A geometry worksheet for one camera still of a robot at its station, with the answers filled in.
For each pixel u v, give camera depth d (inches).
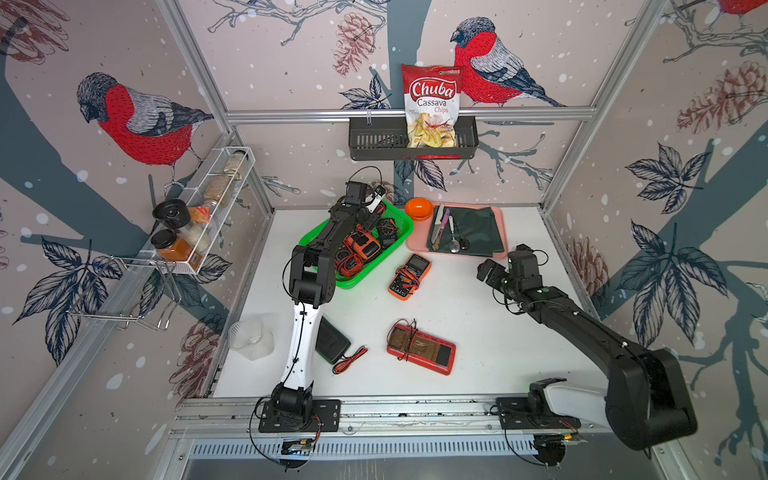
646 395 16.2
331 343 32.8
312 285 25.7
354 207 33.1
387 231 42.0
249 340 33.6
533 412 26.4
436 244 42.9
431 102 32.4
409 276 37.5
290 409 25.8
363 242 39.5
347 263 38.3
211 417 29.6
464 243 42.5
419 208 45.2
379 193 38.5
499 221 46.1
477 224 45.5
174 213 24.4
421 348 32.1
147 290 26.6
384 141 42.0
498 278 31.0
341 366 31.8
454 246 42.5
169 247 23.5
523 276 26.3
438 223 45.0
